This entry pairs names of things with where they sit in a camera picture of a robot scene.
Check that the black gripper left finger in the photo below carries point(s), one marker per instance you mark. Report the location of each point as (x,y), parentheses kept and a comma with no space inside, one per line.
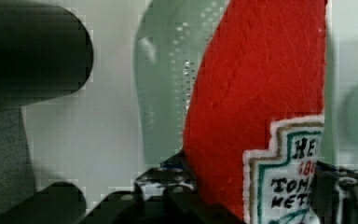
(174,172)

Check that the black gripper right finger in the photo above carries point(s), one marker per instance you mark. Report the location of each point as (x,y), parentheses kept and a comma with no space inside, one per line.
(334,194)

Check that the red felt ketchup bottle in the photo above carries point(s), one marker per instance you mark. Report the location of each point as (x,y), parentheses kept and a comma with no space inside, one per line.
(255,122)

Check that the black rounded object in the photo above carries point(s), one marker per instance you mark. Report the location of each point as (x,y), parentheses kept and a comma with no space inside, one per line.
(59,203)

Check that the black cylindrical object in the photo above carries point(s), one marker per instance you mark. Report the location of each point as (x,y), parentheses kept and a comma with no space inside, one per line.
(45,53)

